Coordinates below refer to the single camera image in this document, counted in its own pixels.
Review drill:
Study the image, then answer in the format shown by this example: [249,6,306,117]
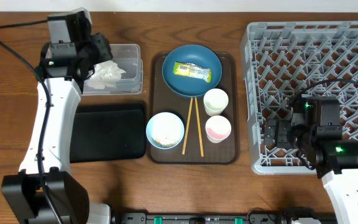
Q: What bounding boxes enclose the white napkin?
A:
[85,60,126,90]

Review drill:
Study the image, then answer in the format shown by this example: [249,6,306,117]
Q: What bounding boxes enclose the white cup pink inside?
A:
[205,115,232,143]

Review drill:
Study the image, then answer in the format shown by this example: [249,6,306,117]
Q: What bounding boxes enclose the white cup green inside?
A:
[203,88,229,116]

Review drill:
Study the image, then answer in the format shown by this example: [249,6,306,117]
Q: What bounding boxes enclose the yellow green snack wrapper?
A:
[173,62,212,83]

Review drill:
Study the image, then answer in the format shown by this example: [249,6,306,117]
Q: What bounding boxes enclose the light blue bowl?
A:
[146,112,185,149]

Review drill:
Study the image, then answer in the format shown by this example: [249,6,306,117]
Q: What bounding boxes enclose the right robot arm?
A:
[264,96,358,223]

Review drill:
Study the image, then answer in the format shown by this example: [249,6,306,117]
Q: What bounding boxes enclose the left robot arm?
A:
[2,33,112,223]

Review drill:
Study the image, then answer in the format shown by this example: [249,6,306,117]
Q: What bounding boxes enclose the clear plastic waste bin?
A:
[44,44,144,96]

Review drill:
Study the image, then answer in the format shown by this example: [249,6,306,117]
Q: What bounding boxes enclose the black waste tray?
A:
[70,103,146,163]

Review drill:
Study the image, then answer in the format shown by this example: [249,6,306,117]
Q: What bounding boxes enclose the grey dishwasher rack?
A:
[241,21,358,175]

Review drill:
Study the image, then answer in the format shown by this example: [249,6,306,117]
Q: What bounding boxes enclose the brown serving tray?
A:
[147,52,240,165]

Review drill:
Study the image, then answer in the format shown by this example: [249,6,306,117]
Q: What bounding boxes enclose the right wooden chopstick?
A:
[195,98,204,157]

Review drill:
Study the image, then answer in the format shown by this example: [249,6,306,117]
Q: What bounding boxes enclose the wooden chopstick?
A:
[195,98,204,157]
[182,98,193,155]

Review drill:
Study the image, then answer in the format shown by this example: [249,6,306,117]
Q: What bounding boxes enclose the left wooden chopstick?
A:
[182,98,193,155]

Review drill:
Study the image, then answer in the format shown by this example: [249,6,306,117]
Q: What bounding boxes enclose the dark blue plate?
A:
[162,45,223,97]

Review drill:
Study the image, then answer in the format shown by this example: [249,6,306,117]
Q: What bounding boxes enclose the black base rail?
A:
[113,212,338,224]

